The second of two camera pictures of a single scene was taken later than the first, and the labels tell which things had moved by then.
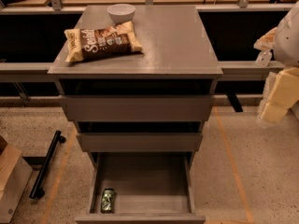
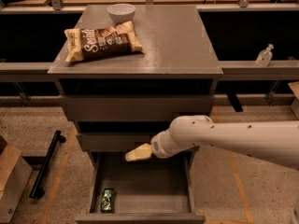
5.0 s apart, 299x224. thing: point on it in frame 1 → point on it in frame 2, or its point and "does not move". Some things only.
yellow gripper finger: (283, 95) → (162, 146)
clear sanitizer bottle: (263, 59) does not move
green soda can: (107, 201) does not move
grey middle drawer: (139, 142) does not move
